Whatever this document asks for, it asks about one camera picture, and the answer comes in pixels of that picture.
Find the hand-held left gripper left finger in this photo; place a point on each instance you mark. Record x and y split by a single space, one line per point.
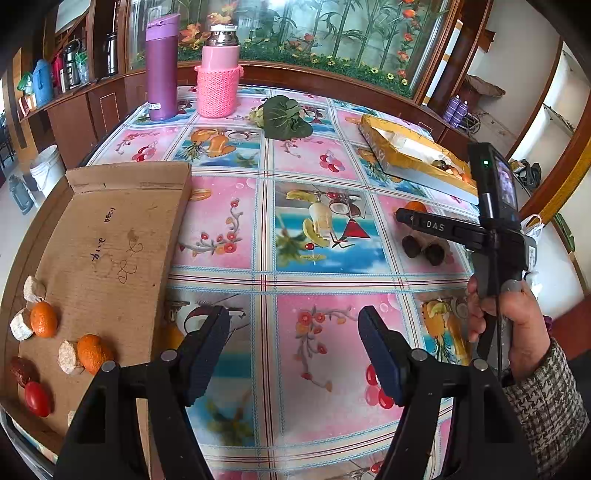
210 355

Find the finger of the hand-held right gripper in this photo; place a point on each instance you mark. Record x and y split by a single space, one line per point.
407 218

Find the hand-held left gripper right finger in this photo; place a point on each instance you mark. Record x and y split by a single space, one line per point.
381 355

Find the orange mandarin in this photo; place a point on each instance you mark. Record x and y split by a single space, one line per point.
465 177
94 353
44 318
414 206

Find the dark red date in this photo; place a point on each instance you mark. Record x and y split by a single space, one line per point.
23 369
412 246

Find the dark purple passion fruit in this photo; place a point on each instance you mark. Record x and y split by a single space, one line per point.
434 254

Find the gold gift box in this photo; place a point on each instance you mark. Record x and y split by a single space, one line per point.
383 147

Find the brown cardboard box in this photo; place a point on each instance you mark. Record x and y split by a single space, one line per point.
115 258

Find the beige sugarcane piece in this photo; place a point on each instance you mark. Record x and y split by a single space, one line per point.
71 417
33 288
21 325
69 357

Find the red cherry tomato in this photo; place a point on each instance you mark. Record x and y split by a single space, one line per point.
37 399

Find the person's right forearm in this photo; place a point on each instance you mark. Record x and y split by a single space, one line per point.
545 410

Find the person's right hand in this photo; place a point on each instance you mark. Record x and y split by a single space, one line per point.
521 323

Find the white plastic bag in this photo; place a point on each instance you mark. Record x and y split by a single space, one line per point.
531 225

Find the dark shoes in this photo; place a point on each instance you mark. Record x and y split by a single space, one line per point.
526 170

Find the white foam pad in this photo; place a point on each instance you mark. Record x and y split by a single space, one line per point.
401 138

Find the printed plastic tablecloth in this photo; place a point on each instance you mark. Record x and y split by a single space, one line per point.
295 281

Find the purple spray can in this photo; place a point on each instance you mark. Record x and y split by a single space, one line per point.
462 115
451 110

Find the brown paper bundle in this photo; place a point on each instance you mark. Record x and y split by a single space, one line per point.
482 85

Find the green fabric leaves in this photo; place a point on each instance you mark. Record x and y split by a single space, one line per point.
281 117

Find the bamboo painted glass panel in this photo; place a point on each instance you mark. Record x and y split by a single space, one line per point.
323 32

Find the pink knit-sleeved thermos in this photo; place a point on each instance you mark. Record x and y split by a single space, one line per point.
217 87

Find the white plastic bucket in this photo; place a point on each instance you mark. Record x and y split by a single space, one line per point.
46 168

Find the grey glass jar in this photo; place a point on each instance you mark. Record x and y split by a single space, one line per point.
21 194

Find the wooden sideboard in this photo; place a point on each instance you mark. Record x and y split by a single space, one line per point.
74 124

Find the purple thermos bottle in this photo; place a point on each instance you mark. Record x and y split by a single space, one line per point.
161 69

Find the dark steel flask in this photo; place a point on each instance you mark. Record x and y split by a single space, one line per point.
111 53

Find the blue plastic jug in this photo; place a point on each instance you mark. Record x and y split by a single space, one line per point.
41 83

